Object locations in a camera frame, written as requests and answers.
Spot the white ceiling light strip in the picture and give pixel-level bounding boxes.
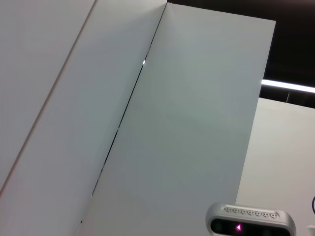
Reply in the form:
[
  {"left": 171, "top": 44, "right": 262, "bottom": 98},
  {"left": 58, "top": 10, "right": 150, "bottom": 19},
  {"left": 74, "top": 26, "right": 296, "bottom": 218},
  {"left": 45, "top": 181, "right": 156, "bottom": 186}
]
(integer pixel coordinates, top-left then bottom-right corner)
[{"left": 260, "top": 79, "right": 315, "bottom": 93}]

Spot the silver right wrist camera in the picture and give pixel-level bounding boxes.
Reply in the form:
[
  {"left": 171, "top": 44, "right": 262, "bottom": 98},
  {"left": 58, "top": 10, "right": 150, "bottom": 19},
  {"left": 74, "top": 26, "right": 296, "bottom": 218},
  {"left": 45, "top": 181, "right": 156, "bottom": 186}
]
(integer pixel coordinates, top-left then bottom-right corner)
[{"left": 205, "top": 202, "right": 296, "bottom": 236}]

